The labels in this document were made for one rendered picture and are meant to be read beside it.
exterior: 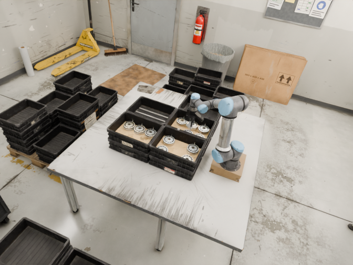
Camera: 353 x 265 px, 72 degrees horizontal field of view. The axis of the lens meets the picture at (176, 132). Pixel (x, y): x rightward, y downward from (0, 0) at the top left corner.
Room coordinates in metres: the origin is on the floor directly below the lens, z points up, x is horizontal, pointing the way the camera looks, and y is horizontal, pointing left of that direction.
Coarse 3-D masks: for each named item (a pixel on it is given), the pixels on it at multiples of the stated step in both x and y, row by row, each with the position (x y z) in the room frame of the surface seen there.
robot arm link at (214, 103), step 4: (244, 96) 1.47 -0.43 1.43; (208, 100) 1.74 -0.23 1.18; (212, 100) 1.74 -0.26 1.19; (216, 100) 1.69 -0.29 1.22; (220, 100) 1.65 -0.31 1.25; (244, 100) 1.43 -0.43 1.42; (248, 100) 1.46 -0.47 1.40; (212, 104) 1.71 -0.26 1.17; (216, 104) 1.66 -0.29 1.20; (248, 104) 1.44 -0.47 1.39; (212, 108) 1.71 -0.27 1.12; (244, 108) 1.41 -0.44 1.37
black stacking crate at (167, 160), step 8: (168, 128) 1.62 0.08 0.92; (160, 136) 1.54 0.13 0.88; (176, 136) 1.59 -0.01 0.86; (184, 136) 1.57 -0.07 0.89; (152, 144) 1.40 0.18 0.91; (200, 144) 1.53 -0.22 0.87; (152, 152) 1.36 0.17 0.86; (160, 152) 1.34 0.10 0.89; (168, 160) 1.31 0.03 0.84; (176, 160) 1.30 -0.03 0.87; (184, 168) 1.27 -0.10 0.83; (192, 168) 1.26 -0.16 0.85
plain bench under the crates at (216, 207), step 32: (128, 96) 2.34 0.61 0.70; (160, 96) 2.44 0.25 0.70; (96, 128) 1.72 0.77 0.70; (256, 128) 2.08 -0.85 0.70; (64, 160) 1.28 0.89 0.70; (96, 160) 1.33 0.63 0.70; (128, 160) 1.38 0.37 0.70; (256, 160) 1.60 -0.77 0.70; (128, 192) 1.06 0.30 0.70; (160, 192) 1.10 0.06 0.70; (192, 192) 1.14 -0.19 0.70; (224, 192) 1.19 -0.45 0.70; (160, 224) 0.96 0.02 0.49; (192, 224) 0.88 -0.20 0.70; (224, 224) 0.92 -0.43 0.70
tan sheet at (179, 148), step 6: (162, 138) 1.57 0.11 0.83; (162, 144) 1.50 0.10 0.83; (174, 144) 1.52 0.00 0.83; (180, 144) 1.53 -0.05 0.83; (186, 144) 1.54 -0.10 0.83; (168, 150) 1.44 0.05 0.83; (174, 150) 1.45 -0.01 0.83; (180, 150) 1.46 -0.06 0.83; (180, 156) 1.39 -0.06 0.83; (192, 156) 1.41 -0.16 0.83
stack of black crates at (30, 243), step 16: (16, 224) 0.75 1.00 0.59; (32, 224) 0.78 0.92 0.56; (0, 240) 0.63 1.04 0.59; (16, 240) 0.69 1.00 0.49; (32, 240) 0.70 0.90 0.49; (48, 240) 0.72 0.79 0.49; (64, 240) 0.71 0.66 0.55; (0, 256) 0.58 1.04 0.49; (16, 256) 0.59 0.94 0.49; (32, 256) 0.60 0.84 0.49; (48, 256) 0.62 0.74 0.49; (64, 256) 0.63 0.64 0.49
